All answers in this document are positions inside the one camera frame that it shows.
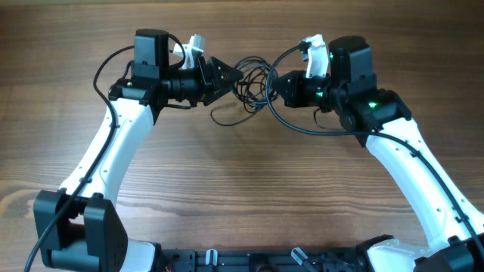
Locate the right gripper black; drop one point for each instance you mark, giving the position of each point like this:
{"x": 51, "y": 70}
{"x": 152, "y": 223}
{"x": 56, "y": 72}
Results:
{"x": 294, "y": 97}

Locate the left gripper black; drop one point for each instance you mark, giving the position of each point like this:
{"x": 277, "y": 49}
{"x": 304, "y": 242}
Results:
{"x": 212, "y": 82}

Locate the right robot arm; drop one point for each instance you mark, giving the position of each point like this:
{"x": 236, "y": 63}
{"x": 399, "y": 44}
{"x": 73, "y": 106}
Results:
{"x": 340, "y": 78}

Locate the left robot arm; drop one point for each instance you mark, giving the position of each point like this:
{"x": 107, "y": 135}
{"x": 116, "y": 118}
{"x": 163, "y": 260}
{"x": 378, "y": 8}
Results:
{"x": 77, "y": 224}

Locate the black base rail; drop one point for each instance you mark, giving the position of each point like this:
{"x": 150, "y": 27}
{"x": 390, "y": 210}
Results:
{"x": 212, "y": 260}

